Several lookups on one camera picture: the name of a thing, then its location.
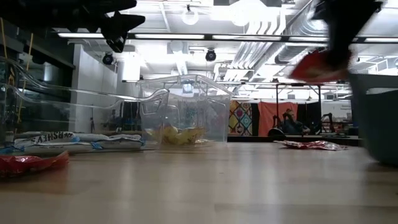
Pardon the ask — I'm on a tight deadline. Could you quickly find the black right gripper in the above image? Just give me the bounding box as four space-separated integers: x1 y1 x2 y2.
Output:
312 0 384 68

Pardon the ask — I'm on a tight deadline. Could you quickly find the red Skittles candy packet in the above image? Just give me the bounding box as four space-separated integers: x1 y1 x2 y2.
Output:
288 49 354 84
0 151 70 179
275 139 348 152

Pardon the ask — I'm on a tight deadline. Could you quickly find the colourful patchwork quilt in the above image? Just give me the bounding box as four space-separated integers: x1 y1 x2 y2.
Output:
228 100 253 137

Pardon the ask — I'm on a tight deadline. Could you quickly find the black metal rack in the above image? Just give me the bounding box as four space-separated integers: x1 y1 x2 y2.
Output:
275 82 324 135

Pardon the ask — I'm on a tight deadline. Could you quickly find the clear long plastic bin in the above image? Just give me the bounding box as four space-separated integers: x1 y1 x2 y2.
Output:
0 55 170 154

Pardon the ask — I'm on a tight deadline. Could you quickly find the black hanging spotlight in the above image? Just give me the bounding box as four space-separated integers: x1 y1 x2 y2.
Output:
101 52 114 66
204 49 218 62

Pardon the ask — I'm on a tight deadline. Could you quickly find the orange hanging cloth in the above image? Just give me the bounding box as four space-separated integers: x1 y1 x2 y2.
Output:
257 101 299 137

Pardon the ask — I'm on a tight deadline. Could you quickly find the teal plastic bin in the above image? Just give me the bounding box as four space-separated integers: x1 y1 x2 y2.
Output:
348 73 398 166

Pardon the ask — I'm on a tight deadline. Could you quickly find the black overhead light bar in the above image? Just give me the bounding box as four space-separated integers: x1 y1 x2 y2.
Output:
57 30 398 44

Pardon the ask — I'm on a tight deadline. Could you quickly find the clear square plastic bin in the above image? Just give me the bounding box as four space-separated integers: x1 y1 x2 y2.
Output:
136 73 234 146

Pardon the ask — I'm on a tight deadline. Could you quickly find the black office chair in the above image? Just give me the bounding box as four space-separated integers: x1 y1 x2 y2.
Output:
267 126 285 138

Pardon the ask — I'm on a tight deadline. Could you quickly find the person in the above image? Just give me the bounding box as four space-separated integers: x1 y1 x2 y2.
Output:
278 108 312 135

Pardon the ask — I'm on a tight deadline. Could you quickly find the silver ventilation duct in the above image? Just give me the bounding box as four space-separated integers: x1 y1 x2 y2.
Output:
229 0 330 71

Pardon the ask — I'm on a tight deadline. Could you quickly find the cluttered workbench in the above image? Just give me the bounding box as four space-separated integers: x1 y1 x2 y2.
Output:
322 113 354 138

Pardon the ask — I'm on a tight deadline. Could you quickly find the yellow hanging cord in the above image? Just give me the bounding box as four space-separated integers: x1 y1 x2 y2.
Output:
15 17 39 134

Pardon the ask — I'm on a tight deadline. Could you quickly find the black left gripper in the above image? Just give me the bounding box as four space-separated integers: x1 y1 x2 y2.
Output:
71 0 146 53

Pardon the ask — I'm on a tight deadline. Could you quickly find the round white ceiling lamp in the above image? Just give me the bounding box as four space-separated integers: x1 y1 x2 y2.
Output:
182 4 200 26

